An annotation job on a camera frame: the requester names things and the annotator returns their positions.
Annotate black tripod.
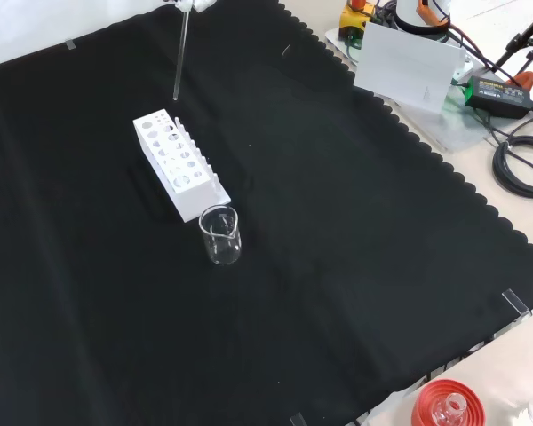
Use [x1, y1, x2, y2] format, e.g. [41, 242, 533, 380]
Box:
[492, 6, 533, 76]

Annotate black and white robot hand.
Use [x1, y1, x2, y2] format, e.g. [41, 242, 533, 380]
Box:
[162, 0, 217, 12]

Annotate clear glass rod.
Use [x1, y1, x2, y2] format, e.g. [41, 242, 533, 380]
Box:
[172, 8, 191, 103]

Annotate black power adapter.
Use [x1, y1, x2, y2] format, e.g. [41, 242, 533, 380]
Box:
[464, 75, 533, 120]

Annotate clear glass beaker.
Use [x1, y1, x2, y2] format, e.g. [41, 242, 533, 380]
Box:
[198, 204, 243, 266]

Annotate pale board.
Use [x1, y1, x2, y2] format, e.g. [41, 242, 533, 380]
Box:
[353, 21, 466, 115]

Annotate orange clamp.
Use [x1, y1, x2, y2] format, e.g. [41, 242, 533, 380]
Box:
[505, 70, 533, 90]

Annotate small clear glass flask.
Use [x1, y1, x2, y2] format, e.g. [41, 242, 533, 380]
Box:
[433, 393, 468, 426]

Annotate grey metal base plate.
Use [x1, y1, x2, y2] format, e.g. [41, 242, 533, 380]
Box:
[323, 26, 508, 154]

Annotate yellow stop button box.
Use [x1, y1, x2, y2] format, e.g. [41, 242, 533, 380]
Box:
[339, 0, 377, 42]

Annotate black cloth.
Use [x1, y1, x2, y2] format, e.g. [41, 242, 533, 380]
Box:
[0, 0, 533, 426]

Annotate white test tube rack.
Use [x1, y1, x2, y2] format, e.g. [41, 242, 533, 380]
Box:
[131, 108, 231, 224]

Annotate coiled black cable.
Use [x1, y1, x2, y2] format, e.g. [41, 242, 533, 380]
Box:
[491, 135, 533, 200]

